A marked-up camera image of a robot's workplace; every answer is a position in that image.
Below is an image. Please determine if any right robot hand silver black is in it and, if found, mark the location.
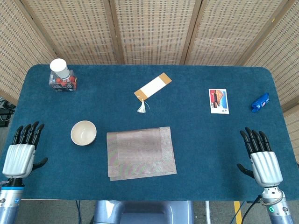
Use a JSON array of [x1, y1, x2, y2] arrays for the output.
[[236, 126, 284, 187]]

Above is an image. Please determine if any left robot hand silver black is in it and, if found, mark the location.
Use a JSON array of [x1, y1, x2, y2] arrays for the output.
[[2, 121, 49, 180]]

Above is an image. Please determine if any beige round bowl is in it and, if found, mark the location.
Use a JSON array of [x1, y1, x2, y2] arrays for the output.
[[71, 120, 97, 146]]

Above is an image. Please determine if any beige woven placemat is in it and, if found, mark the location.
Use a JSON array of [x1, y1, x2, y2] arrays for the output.
[[106, 126, 178, 182]]

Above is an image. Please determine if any black equipment beside table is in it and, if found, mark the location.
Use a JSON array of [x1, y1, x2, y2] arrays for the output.
[[0, 98, 16, 128]]

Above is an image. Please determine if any blue snack packet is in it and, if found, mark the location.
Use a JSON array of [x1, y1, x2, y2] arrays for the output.
[[251, 92, 270, 112]]

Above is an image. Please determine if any metal table leg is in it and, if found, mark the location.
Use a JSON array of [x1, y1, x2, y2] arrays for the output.
[[204, 200, 212, 224]]

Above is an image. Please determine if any colourful picture postcard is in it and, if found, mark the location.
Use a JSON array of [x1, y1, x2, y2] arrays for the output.
[[208, 88, 230, 114]]

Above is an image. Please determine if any white paper cup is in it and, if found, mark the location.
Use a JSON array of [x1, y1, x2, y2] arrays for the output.
[[50, 58, 71, 79]]

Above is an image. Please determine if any blue-grey robot torso base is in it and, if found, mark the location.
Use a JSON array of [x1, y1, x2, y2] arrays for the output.
[[93, 200, 195, 224]]

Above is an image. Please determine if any tan white bookmark with tassel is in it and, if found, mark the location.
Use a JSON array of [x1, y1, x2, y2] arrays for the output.
[[134, 72, 172, 114]]

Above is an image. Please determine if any woven bamboo folding screen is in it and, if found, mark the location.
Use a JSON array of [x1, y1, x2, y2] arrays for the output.
[[0, 0, 299, 150]]

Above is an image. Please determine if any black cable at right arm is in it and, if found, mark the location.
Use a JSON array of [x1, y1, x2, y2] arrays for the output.
[[241, 195, 263, 224]]

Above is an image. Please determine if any blue cable under table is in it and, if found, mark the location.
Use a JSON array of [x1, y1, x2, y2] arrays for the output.
[[75, 200, 82, 224]]

